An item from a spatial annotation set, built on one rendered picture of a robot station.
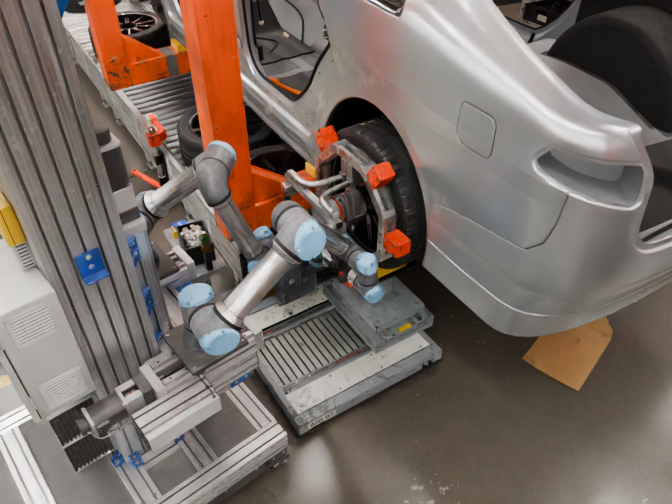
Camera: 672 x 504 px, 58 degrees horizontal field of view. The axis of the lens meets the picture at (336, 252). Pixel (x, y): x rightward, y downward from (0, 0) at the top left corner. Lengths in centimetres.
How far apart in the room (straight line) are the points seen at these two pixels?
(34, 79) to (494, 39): 130
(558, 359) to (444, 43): 184
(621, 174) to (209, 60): 156
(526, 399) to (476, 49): 176
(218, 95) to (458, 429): 182
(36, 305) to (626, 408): 258
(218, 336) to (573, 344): 207
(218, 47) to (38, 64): 103
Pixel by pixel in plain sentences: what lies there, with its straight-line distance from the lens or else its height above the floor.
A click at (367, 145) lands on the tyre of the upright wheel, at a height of 115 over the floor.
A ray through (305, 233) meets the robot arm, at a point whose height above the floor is 129.
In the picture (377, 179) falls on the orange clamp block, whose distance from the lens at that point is 238.
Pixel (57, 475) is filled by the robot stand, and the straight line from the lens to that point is 279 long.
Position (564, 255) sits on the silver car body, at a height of 121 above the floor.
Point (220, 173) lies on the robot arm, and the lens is 217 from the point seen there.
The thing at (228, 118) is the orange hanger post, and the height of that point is 118.
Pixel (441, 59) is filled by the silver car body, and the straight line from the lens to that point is 211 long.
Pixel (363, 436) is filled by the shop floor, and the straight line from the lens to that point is 290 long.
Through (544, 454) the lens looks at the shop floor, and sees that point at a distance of 300.
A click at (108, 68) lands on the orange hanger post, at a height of 69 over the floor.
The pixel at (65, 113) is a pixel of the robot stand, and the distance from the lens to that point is 172.
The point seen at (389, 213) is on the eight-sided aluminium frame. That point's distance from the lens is 245.
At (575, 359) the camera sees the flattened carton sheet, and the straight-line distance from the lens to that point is 338.
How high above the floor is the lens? 245
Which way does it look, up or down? 41 degrees down
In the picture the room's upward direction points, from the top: straight up
